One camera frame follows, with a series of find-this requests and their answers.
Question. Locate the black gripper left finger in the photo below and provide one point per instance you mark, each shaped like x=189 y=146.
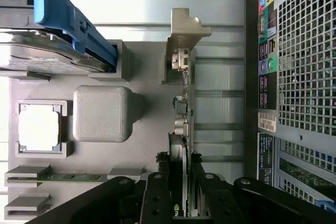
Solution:
x=155 y=197

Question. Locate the silver CPU chip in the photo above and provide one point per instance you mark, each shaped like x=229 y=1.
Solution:
x=38 y=130

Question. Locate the green RAM stick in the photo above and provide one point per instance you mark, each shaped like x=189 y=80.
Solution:
x=60 y=177

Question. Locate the grey 3D-printed parts rack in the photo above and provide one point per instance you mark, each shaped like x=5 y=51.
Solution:
x=110 y=108

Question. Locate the hard disk with blue caddy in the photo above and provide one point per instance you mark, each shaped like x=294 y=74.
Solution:
x=52 y=37

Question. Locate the black PC case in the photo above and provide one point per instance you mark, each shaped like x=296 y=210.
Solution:
x=296 y=82

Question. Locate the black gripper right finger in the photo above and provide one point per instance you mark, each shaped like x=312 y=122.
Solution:
x=225 y=203

